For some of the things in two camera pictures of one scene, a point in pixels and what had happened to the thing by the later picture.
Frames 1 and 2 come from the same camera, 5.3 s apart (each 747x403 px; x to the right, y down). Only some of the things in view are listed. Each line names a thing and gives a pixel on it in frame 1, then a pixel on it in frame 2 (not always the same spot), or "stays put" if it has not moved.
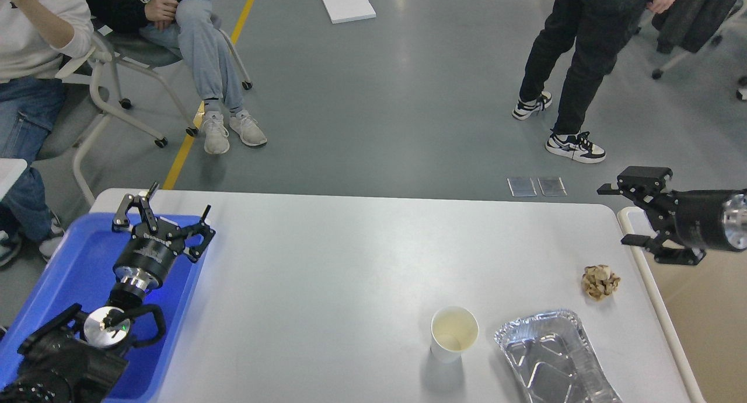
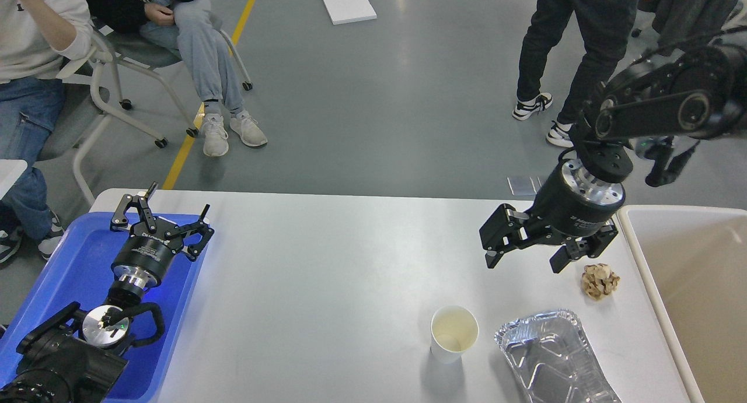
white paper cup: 453,329 stays put
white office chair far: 142,52 stays put
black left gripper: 145,259 stays put
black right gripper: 716,218 to 569,203
